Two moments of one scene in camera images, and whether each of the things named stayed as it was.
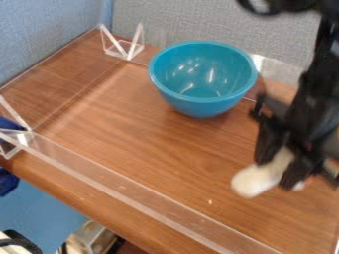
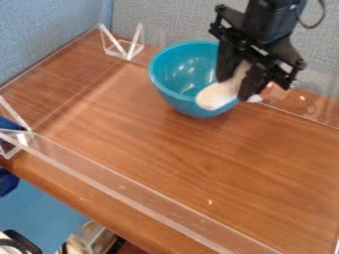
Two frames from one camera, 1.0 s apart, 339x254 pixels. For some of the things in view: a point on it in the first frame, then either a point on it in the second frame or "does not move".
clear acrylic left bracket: [14, 140] does not move
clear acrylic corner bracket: [120, 48] does not move
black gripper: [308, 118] to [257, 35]
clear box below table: [92, 239] does not move
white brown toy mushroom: [254, 181] to [218, 94]
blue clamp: [10, 181] does not move
